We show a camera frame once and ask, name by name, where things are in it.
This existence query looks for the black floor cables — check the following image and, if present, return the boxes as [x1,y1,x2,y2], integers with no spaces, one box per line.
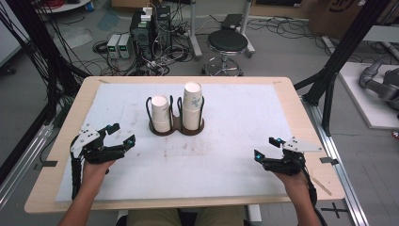
[247,16,327,41]

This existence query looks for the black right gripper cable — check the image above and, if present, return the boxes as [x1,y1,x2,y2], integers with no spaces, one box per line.
[300,168,329,226]

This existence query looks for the coiled black cable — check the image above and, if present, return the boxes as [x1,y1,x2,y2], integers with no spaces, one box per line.
[91,40,109,55]

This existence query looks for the white table mat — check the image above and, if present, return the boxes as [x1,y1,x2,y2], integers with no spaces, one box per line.
[54,82,313,202]

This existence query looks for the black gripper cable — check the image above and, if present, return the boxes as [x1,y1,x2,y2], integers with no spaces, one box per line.
[300,168,329,226]
[70,155,84,201]

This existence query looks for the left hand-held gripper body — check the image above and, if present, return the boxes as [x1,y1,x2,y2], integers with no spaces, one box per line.
[70,122,126,165]

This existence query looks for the brown cardboard box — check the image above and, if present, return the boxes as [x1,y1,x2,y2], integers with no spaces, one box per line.
[308,0,399,40]

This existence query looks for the white table leg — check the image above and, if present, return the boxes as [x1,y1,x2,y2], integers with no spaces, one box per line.
[247,203,263,226]

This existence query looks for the tangle of floor cables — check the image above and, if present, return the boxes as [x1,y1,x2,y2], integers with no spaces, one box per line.
[133,41,196,77]

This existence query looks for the black computer tower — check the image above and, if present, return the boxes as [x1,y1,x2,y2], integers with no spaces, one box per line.
[129,10,155,61]
[154,5,173,49]

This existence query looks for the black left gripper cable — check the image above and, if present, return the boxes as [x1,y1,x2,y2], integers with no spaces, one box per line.
[70,155,84,201]

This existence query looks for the black tape strip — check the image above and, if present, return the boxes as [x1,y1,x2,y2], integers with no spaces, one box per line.
[319,156,340,166]
[33,160,58,171]

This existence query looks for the person's left hand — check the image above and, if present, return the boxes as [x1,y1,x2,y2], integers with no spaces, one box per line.
[81,158,117,189]

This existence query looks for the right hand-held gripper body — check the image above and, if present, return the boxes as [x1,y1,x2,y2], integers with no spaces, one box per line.
[263,136,324,176]

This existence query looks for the black laptop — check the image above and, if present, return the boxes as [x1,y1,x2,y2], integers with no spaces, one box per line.
[220,13,244,31]

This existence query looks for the brown wire cup holder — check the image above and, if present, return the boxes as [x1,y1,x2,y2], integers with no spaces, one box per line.
[145,94,206,137]

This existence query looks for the tall stack of paper cups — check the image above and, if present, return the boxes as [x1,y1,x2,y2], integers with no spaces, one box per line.
[182,81,203,132]

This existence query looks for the aluminium rail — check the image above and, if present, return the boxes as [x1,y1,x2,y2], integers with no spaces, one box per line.
[301,96,371,226]
[0,122,55,211]

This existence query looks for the person's khaki pants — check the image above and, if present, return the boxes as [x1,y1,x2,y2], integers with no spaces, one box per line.
[126,205,249,226]

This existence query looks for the black frame post with cables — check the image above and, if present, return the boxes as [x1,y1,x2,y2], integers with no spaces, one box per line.
[0,0,92,126]

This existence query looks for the white paper cup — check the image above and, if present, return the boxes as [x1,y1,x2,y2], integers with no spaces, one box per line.
[151,94,172,123]

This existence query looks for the white round table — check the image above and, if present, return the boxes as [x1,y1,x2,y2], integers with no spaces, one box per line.
[33,0,92,14]

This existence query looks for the black tape cross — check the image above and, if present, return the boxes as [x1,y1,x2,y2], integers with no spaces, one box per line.
[321,202,349,219]

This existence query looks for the grey power supply unit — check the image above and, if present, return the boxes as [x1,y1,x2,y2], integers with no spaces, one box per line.
[118,33,133,60]
[105,33,122,60]

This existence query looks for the white platform board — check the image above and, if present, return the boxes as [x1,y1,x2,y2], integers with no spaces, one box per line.
[338,61,399,131]

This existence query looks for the black round stool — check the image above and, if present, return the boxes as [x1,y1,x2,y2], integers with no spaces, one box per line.
[201,29,249,77]

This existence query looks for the person's right hand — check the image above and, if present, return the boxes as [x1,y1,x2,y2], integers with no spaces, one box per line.
[274,169,311,195]

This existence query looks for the white stand leg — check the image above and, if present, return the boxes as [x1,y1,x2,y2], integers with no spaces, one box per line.
[187,0,204,61]
[238,0,256,58]

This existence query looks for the thin wooden stick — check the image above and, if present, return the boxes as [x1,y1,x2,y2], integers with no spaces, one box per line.
[310,174,333,197]

